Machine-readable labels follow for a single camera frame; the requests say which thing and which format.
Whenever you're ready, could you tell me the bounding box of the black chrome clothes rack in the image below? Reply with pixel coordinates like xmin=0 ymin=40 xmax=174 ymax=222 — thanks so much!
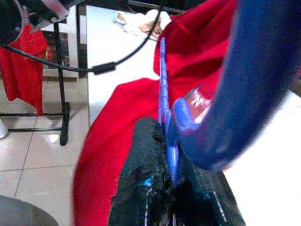
xmin=0 ymin=0 xmax=71 ymax=146

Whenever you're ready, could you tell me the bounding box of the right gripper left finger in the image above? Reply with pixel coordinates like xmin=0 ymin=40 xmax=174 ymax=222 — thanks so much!
xmin=108 ymin=117 xmax=174 ymax=226

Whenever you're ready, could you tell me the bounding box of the red polo shirt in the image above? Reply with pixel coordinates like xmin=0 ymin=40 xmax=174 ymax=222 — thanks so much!
xmin=72 ymin=0 xmax=238 ymax=226
xmin=0 ymin=23 xmax=49 ymax=117

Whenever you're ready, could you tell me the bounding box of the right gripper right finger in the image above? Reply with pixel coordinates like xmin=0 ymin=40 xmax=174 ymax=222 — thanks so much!
xmin=171 ymin=153 xmax=246 ymax=226

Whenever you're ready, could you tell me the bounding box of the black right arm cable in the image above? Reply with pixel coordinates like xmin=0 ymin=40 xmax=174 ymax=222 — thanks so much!
xmin=0 ymin=7 xmax=163 ymax=76

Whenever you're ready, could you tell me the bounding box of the white patterned cloth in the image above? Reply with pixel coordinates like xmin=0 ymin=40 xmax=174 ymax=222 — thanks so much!
xmin=112 ymin=8 xmax=174 ymax=42

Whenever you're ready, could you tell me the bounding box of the blue plastic hanger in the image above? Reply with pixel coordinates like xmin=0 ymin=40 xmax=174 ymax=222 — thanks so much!
xmin=158 ymin=0 xmax=301 ymax=186

